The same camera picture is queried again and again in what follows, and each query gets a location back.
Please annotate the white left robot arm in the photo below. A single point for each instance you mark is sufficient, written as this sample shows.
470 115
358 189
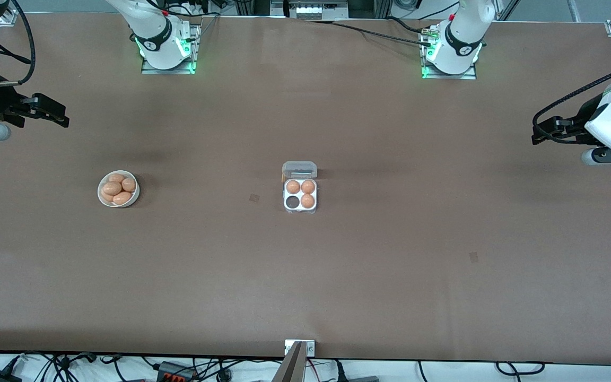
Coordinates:
459 37

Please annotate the clear plastic egg box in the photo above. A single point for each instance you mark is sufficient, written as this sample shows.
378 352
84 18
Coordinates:
299 170

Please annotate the flat black box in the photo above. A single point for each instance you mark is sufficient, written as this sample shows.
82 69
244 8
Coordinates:
364 379

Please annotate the white round bowl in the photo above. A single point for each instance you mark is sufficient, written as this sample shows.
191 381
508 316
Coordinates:
135 198

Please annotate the white socket power strip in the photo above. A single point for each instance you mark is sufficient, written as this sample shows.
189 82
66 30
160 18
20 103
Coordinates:
308 9

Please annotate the black orange power strip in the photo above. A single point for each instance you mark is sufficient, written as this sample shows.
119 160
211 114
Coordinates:
175 374

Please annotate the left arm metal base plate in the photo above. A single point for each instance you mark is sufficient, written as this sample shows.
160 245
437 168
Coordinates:
470 76

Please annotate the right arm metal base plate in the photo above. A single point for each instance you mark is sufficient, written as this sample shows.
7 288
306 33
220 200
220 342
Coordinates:
149 70

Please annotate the small metal clamp bracket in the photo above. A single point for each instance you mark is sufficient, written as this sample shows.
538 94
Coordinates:
311 347

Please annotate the grey camera mount pole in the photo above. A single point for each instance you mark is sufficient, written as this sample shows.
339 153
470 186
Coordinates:
290 369

